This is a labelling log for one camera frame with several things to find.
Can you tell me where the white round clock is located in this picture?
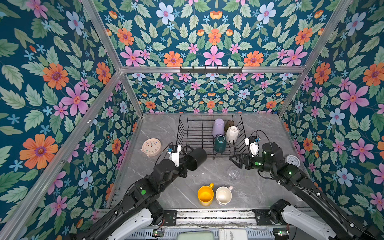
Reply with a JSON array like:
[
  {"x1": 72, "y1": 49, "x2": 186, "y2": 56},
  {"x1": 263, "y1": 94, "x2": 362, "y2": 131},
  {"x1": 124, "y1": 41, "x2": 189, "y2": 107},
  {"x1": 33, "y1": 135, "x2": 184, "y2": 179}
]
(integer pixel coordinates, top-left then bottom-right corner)
[{"x1": 286, "y1": 155, "x2": 301, "y2": 167}]

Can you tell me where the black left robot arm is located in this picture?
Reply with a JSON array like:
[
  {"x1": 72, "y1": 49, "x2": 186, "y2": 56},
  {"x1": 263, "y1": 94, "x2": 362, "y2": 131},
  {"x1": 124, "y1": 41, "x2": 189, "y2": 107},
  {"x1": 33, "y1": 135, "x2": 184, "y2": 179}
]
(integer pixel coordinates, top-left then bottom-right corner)
[{"x1": 64, "y1": 157, "x2": 188, "y2": 240}]

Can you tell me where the black mug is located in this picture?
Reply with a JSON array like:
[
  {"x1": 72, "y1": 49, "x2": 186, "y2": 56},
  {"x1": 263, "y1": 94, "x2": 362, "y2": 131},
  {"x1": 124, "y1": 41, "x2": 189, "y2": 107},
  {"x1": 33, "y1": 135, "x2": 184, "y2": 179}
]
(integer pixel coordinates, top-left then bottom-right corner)
[{"x1": 182, "y1": 145, "x2": 208, "y2": 171}]

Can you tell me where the clear glass cup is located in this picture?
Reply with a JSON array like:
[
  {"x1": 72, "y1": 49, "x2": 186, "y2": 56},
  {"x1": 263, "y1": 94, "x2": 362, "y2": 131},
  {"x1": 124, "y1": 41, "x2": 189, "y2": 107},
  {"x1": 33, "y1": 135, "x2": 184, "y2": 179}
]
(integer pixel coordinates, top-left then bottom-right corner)
[{"x1": 227, "y1": 166, "x2": 241, "y2": 181}]

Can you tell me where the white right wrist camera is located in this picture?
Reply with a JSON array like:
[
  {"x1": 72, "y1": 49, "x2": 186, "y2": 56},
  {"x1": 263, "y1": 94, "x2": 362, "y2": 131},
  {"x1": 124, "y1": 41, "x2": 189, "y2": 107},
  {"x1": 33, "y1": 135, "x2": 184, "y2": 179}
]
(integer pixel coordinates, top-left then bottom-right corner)
[{"x1": 245, "y1": 136, "x2": 260, "y2": 157}]

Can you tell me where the lavender plastic cup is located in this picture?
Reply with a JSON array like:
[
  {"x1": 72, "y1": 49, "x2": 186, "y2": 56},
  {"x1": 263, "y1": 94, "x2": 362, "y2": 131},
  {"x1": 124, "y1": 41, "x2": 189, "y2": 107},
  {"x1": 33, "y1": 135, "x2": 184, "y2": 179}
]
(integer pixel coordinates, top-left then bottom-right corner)
[{"x1": 212, "y1": 118, "x2": 225, "y2": 138}]

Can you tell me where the brown textured cup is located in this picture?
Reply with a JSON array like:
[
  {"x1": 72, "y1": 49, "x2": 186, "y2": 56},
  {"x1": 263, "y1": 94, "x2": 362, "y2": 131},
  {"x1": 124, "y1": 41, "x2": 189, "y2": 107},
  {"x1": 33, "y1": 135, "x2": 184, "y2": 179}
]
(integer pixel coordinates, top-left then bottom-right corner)
[{"x1": 224, "y1": 120, "x2": 235, "y2": 132}]

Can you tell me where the black hook rail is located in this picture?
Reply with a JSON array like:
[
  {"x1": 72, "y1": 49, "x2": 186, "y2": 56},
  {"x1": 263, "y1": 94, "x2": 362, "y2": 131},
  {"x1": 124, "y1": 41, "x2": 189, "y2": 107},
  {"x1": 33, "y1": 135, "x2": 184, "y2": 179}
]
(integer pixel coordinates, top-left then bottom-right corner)
[{"x1": 179, "y1": 66, "x2": 243, "y2": 75}]

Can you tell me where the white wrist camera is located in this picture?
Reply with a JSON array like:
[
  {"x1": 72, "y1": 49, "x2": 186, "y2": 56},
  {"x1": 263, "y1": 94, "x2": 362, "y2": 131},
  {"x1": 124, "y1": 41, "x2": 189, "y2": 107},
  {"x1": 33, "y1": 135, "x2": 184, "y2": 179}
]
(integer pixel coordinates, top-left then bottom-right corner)
[
  {"x1": 245, "y1": 136, "x2": 260, "y2": 157},
  {"x1": 168, "y1": 144, "x2": 182, "y2": 167}
]

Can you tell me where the pink round clock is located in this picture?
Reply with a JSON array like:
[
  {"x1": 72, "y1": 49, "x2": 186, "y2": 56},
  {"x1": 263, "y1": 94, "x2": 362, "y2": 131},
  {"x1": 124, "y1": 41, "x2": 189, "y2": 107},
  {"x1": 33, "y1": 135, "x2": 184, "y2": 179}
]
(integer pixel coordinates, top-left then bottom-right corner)
[{"x1": 141, "y1": 138, "x2": 162, "y2": 158}]

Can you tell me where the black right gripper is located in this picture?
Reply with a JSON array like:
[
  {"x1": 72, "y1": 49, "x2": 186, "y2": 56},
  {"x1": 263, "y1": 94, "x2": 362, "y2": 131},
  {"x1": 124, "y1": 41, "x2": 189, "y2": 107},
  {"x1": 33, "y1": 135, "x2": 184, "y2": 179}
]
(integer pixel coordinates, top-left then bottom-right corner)
[{"x1": 228, "y1": 151, "x2": 275, "y2": 175}]

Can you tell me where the black wire dish rack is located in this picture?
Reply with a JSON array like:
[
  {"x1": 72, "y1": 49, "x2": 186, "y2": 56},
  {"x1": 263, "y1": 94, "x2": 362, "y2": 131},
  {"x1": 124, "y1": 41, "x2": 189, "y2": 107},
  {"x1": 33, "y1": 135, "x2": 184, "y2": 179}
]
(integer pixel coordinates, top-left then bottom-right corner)
[{"x1": 176, "y1": 114, "x2": 249, "y2": 159}]

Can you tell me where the green device at front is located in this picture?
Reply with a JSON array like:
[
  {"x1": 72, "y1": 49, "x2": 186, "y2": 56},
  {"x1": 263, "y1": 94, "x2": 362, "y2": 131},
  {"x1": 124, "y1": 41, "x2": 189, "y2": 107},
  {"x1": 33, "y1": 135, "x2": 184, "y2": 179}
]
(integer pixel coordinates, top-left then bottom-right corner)
[{"x1": 177, "y1": 231, "x2": 215, "y2": 240}]

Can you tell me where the cream mug pink handle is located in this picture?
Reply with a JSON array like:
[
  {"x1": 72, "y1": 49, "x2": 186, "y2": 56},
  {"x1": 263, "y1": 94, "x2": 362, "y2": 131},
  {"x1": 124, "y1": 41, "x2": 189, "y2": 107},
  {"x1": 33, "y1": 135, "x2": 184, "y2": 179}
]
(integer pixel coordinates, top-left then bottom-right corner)
[{"x1": 215, "y1": 186, "x2": 234, "y2": 206}]

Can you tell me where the yellow mug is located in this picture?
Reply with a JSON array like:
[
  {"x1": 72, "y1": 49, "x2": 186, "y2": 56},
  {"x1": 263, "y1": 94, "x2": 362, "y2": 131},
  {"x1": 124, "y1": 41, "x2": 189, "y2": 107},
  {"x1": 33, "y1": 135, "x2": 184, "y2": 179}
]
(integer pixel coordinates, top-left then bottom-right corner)
[{"x1": 197, "y1": 183, "x2": 215, "y2": 207}]

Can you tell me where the green mug white inside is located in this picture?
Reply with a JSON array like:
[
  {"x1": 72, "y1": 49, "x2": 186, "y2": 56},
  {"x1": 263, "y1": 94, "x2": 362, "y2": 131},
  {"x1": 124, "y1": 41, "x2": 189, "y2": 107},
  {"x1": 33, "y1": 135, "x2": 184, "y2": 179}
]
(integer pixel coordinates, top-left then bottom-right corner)
[{"x1": 214, "y1": 135, "x2": 227, "y2": 154}]

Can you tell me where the white faceted mug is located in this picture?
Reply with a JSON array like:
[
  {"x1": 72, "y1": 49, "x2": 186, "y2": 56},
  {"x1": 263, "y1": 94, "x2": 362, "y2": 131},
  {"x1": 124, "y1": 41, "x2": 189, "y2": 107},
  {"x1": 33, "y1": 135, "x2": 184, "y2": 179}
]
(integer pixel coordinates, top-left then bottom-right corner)
[{"x1": 226, "y1": 126, "x2": 239, "y2": 144}]

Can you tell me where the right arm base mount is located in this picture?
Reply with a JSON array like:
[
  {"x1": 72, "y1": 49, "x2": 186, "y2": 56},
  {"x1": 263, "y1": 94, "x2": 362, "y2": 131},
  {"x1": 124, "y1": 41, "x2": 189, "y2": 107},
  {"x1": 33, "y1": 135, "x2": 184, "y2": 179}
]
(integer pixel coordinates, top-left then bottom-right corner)
[{"x1": 252, "y1": 199, "x2": 291, "y2": 226}]

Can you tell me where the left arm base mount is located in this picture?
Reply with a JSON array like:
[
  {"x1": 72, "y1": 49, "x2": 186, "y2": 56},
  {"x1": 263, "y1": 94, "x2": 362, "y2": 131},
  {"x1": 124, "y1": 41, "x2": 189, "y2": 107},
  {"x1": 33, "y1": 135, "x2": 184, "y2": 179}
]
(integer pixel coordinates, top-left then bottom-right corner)
[{"x1": 147, "y1": 201, "x2": 178, "y2": 227}]

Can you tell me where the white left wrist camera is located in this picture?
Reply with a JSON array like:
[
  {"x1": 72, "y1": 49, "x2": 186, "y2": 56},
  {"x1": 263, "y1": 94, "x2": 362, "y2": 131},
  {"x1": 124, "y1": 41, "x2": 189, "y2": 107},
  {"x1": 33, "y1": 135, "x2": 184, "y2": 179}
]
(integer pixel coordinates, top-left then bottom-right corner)
[{"x1": 168, "y1": 144, "x2": 182, "y2": 167}]

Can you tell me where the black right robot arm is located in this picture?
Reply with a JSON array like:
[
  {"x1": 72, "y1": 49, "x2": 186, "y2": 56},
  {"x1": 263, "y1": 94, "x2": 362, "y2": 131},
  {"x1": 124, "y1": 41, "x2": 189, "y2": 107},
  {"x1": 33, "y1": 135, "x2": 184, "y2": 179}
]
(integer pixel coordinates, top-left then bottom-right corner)
[{"x1": 229, "y1": 143, "x2": 384, "y2": 240}]

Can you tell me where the white device at front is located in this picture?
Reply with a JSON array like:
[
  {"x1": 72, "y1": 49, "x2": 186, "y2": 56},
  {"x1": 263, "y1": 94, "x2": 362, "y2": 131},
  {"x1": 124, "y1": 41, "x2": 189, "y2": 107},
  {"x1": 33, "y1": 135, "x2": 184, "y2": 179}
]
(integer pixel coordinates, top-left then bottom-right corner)
[{"x1": 219, "y1": 229, "x2": 248, "y2": 240}]

